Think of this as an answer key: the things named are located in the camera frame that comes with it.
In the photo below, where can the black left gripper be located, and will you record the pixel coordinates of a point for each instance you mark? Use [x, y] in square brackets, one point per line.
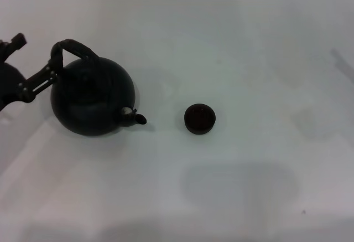
[9, 84]

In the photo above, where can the black round teapot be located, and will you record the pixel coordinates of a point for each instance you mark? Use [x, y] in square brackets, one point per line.
[91, 98]

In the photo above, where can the small dark teacup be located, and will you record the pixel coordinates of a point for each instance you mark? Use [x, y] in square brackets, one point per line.
[199, 118]

